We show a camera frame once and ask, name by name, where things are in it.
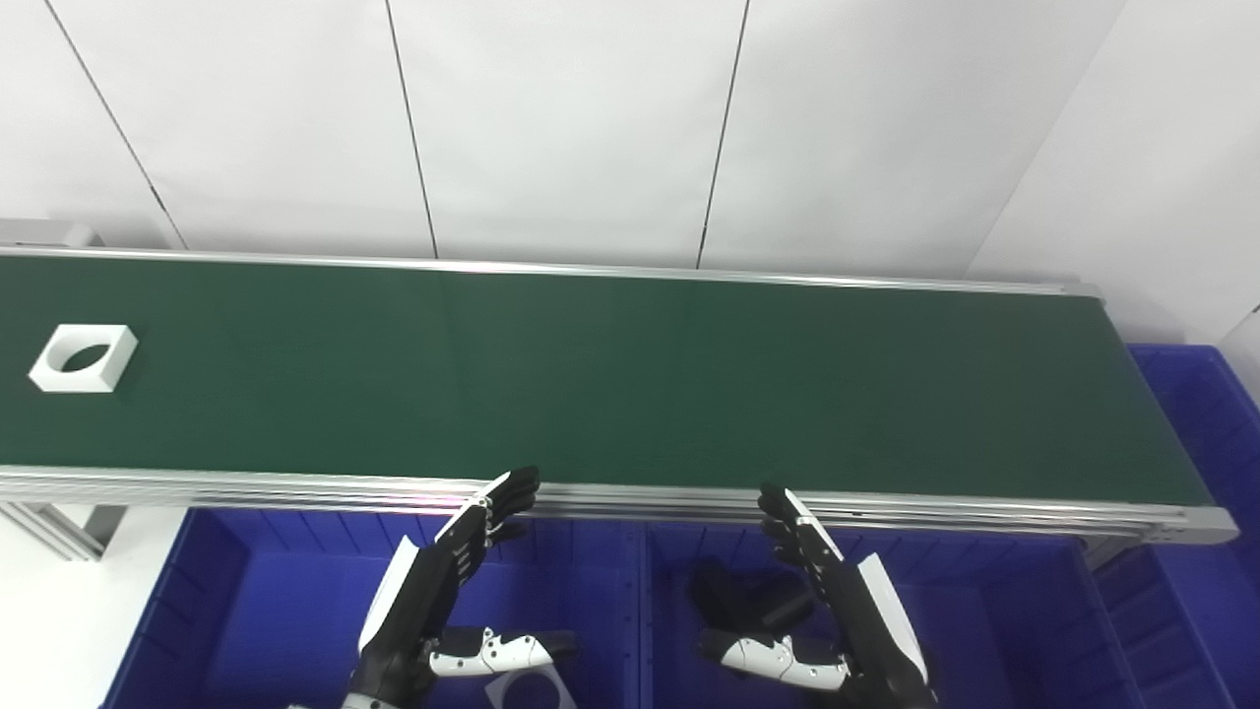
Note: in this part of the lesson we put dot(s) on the black part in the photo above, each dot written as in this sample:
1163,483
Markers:
738,596

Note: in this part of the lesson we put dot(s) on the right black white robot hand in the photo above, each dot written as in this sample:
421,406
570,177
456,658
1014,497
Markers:
866,630

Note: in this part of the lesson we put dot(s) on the green conveyor belt aluminium frame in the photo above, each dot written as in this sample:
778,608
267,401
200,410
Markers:
591,374

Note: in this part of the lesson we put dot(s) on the white square part round hole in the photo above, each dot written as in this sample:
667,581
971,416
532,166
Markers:
106,370
504,691

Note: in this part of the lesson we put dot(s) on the grey conveyor end housing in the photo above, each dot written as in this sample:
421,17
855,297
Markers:
44,234

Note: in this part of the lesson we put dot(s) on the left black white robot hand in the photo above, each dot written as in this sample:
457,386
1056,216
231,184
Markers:
418,601

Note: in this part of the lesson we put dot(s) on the aluminium conveyor support leg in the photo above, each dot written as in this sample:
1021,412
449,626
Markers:
59,527

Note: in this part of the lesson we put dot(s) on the blue plastic bin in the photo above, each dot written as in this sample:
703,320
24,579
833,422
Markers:
1201,453
276,611
1004,630

